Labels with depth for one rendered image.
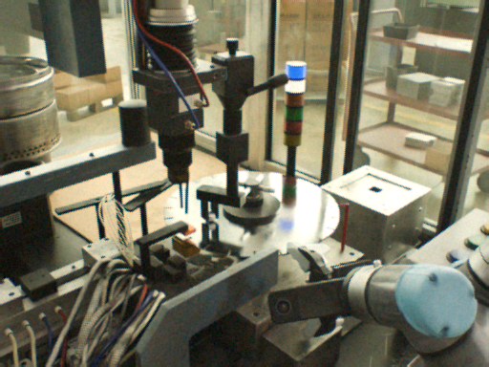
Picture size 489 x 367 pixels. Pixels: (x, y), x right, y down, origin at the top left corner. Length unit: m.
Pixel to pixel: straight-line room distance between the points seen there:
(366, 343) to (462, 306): 0.44
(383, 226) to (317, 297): 0.43
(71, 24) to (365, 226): 0.71
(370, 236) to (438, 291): 0.59
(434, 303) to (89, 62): 0.59
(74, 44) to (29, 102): 0.57
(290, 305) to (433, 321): 0.22
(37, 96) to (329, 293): 0.92
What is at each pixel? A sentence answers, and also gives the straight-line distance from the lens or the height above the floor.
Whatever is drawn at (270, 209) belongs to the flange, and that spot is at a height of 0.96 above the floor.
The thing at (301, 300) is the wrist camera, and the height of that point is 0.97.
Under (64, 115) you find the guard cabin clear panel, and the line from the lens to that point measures 1.93.
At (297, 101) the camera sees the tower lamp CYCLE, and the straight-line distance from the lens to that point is 1.19.
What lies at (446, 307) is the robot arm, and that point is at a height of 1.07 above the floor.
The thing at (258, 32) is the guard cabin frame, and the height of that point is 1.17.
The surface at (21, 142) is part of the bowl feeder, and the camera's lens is 1.39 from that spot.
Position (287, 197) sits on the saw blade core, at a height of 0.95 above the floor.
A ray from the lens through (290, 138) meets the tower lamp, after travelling 1.22.
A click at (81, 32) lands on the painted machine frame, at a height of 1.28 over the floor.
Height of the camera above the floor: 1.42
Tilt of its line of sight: 26 degrees down
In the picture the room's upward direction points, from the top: 1 degrees clockwise
